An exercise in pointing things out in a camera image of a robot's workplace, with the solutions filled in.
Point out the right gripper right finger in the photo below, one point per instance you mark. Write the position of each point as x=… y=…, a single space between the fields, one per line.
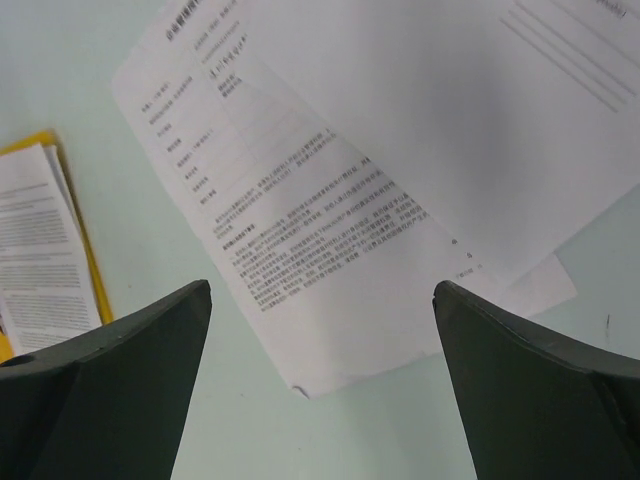
x=534 y=403

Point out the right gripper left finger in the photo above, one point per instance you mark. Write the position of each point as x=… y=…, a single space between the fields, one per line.
x=108 y=404

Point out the printed paper sheet top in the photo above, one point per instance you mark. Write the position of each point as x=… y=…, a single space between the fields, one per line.
x=40 y=250

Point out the printed form sheet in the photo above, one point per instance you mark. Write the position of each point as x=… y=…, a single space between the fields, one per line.
x=331 y=262

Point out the orange plastic folder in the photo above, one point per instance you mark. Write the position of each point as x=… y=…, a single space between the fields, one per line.
x=85 y=240

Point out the white paper sheet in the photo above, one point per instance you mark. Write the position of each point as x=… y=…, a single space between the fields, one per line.
x=514 y=123

